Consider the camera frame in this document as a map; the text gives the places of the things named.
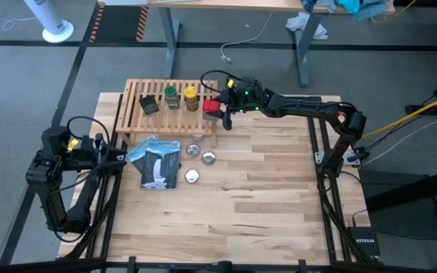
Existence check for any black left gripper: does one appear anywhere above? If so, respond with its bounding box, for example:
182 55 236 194
74 132 128 172

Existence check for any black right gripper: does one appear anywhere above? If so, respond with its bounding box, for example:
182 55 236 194
212 76 268 132

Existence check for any red-lid spice container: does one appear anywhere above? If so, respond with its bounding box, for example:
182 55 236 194
202 99 222 121

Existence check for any yellow-lid spice jar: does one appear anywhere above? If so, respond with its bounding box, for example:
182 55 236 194
183 86 200 112

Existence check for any green-lid glass spice jar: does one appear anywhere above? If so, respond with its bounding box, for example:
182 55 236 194
164 85 181 111

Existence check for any dark green spice tin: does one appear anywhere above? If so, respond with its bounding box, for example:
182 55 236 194
139 94 160 116

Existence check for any wooden slatted shelf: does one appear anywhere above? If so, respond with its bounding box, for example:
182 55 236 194
115 78 219 148

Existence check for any light blue booklet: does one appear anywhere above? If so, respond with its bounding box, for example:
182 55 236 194
126 134 159 175

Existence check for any Yellowstone waterfall book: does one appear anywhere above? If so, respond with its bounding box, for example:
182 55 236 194
139 140 181 190

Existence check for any blue-rimmed tin lid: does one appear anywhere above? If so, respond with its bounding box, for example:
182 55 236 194
200 150 217 166

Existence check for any red-rimmed tin lid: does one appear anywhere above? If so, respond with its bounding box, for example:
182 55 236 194
185 143 201 158

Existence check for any orange-rimmed tin lid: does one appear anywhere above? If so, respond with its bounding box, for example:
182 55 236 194
184 168 200 185

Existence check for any wooden desk with grey legs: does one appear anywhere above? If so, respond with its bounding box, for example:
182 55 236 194
96 0 396 88

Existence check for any white cloth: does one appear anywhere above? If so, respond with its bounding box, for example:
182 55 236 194
285 11 329 41

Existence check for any hazard-striped floor mat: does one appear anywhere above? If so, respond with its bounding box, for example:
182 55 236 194
88 5 149 42

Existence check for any dark blue cloth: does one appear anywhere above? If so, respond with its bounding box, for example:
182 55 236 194
301 0 337 12

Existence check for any white plastic bin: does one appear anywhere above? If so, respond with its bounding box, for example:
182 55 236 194
102 0 151 6

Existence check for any white tower fan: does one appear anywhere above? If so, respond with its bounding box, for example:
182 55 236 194
24 0 74 44

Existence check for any teal cloth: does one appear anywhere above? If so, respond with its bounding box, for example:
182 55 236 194
335 0 360 14

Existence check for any light blue cloth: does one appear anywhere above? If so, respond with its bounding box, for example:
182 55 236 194
353 2 390 22

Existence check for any white cable with plug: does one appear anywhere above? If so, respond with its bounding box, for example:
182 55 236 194
220 11 275 64

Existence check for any black aluminium table frame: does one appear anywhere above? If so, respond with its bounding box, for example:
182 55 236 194
57 94 385 273

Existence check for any thin white floor cable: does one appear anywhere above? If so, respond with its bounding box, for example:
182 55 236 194
0 15 37 31

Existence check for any thin yellow cable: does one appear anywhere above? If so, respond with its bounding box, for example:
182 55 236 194
369 0 417 24

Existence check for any black Netgear network switch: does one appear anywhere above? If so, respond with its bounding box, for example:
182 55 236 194
347 226 381 257

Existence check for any thick yellow cable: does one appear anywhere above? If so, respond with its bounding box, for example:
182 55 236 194
360 90 437 140

